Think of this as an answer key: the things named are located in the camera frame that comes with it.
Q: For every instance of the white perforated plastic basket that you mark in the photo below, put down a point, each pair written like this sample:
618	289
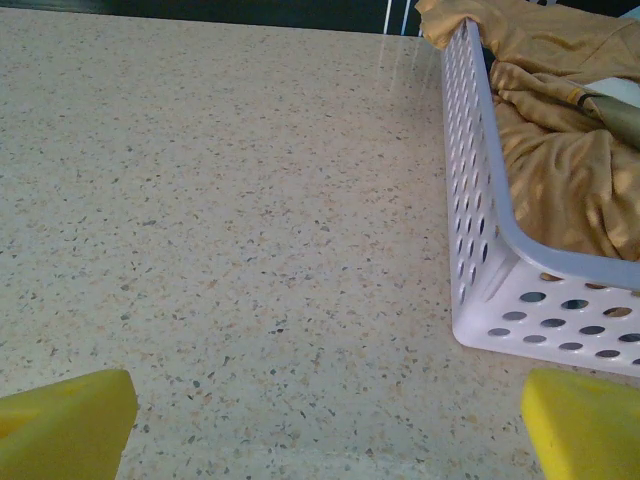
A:
480	320

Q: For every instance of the tan t-shirt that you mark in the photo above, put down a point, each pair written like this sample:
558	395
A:
560	190

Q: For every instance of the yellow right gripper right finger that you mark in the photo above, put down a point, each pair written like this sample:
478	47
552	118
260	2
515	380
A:
585	430

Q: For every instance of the grey t-shirt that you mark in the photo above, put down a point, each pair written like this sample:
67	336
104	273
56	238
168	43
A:
620	117

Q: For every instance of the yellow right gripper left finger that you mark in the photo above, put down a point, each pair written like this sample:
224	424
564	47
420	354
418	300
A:
65	425

